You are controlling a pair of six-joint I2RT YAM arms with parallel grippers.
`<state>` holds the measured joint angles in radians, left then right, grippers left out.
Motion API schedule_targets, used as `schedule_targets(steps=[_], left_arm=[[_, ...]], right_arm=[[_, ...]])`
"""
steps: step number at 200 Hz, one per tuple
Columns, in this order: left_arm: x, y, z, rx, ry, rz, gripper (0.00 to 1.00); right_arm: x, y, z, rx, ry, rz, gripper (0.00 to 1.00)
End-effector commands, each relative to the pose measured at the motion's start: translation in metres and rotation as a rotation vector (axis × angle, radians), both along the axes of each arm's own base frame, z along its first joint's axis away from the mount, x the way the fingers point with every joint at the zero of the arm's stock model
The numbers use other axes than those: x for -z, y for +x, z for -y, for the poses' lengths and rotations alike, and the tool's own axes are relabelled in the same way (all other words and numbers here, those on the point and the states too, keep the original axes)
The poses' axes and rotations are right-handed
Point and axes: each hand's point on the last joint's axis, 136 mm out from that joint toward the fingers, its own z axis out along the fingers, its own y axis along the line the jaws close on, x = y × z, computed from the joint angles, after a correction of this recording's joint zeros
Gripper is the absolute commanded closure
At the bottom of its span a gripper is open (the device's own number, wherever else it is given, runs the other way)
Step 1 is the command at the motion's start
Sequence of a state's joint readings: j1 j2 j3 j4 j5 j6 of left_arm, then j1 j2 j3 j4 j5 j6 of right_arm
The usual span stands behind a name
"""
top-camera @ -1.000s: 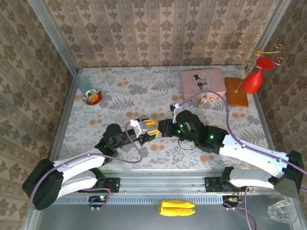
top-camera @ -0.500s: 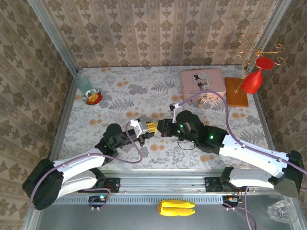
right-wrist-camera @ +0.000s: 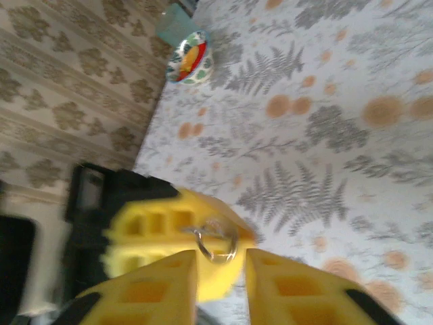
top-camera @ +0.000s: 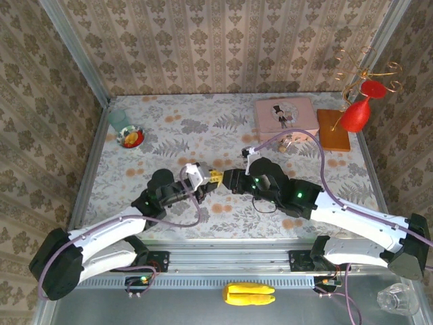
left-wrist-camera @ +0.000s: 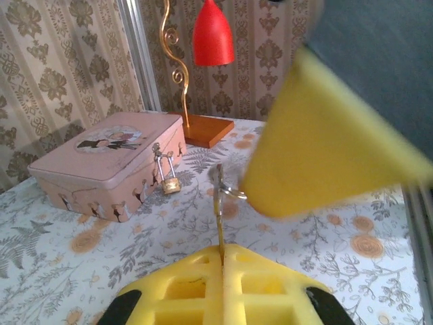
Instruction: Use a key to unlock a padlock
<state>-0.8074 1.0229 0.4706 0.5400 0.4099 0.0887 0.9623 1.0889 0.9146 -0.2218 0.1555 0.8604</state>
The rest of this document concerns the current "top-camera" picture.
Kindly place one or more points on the brass padlock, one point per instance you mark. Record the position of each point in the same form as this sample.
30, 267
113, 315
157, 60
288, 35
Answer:
282, 147

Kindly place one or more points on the pink tin box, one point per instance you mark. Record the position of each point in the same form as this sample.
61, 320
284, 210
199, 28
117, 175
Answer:
287, 115

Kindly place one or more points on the floral patterned tablecloth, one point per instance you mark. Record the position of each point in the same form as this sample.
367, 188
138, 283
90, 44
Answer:
203, 135

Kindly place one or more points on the small colourful patterned bowl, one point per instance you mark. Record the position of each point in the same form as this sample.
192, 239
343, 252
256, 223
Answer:
130, 137

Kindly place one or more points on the green glass tumbler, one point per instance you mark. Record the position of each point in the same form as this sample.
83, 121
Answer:
117, 118

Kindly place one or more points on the small black circuit board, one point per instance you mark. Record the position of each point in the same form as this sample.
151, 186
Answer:
324, 281
137, 281

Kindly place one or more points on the red wine glass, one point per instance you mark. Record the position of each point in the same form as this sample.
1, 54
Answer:
355, 116

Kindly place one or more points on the yellow toy banana bunch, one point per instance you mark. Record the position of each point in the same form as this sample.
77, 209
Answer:
248, 295

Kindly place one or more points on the clear drinking glass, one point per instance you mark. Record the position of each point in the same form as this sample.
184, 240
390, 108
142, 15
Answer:
397, 299

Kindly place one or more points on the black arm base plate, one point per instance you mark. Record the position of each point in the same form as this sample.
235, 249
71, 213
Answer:
297, 260
162, 260

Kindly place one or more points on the silver aluminium mounting rail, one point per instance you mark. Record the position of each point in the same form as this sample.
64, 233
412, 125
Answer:
230, 260

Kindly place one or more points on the silver aluminium frame post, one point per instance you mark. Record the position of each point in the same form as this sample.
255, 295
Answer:
385, 34
78, 50

